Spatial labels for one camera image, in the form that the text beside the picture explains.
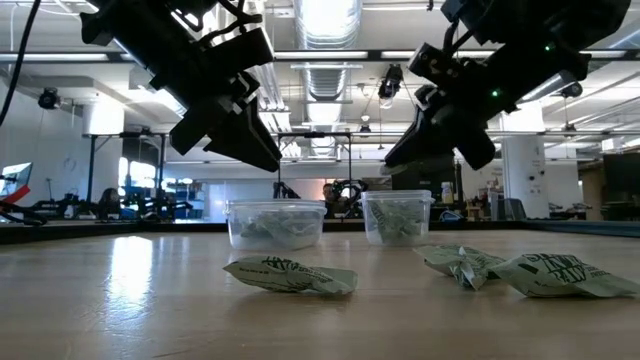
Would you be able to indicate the dark cabinet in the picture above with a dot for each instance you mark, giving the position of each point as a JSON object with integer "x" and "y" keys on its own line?
{"x": 622, "y": 185}

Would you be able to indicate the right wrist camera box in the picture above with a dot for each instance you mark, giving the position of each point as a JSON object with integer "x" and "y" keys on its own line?
{"x": 427, "y": 60}

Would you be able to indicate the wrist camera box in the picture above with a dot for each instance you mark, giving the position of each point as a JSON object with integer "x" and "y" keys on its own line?
{"x": 427, "y": 60}
{"x": 245, "y": 50}

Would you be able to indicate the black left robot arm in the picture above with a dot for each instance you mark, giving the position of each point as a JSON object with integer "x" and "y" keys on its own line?
{"x": 140, "y": 4}

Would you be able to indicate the tilted computer monitor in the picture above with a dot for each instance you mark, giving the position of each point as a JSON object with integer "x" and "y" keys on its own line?
{"x": 15, "y": 177}

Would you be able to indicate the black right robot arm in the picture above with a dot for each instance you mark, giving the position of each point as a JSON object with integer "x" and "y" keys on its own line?
{"x": 550, "y": 15}

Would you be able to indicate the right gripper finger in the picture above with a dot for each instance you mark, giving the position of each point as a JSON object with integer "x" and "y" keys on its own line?
{"x": 425, "y": 140}
{"x": 477, "y": 150}

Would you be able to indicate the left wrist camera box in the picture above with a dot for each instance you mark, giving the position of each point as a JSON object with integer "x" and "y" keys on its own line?
{"x": 245, "y": 50}

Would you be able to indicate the black background robot arm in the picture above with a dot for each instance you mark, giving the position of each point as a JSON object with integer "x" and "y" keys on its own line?
{"x": 285, "y": 192}
{"x": 25, "y": 216}

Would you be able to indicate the white building column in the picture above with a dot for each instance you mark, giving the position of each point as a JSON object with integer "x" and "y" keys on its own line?
{"x": 102, "y": 150}
{"x": 525, "y": 175}

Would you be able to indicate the white bottle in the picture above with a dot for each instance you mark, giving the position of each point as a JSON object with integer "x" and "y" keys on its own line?
{"x": 446, "y": 192}

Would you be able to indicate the small clear plastic container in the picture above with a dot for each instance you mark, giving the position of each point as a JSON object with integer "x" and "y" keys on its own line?
{"x": 397, "y": 196}

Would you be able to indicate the green stevia sweetener packet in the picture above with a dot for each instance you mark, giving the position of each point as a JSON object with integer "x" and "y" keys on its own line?
{"x": 260, "y": 230}
{"x": 460, "y": 265}
{"x": 412, "y": 220}
{"x": 385, "y": 220}
{"x": 290, "y": 277}
{"x": 560, "y": 277}
{"x": 300, "y": 225}

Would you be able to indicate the black overhead camera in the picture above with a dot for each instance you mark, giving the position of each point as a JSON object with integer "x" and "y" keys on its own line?
{"x": 391, "y": 82}

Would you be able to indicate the person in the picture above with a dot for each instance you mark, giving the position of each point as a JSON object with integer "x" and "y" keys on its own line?
{"x": 330, "y": 197}
{"x": 109, "y": 200}

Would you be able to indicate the black monitor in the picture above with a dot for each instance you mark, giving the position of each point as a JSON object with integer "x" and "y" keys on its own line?
{"x": 425, "y": 180}

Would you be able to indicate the large clear plastic container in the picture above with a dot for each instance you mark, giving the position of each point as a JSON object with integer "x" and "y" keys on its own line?
{"x": 275, "y": 204}

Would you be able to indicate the black ceiling spotlight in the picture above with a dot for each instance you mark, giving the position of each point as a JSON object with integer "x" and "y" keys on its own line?
{"x": 49, "y": 98}
{"x": 571, "y": 90}

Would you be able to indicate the silver ventilation duct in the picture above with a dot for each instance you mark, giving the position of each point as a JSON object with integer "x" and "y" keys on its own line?
{"x": 327, "y": 30}

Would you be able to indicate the black background rig frame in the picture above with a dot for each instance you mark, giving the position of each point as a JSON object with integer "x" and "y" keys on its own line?
{"x": 125, "y": 134}
{"x": 314, "y": 134}

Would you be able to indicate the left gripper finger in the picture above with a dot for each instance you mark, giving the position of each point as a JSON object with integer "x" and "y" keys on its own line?
{"x": 247, "y": 140}
{"x": 197, "y": 132}

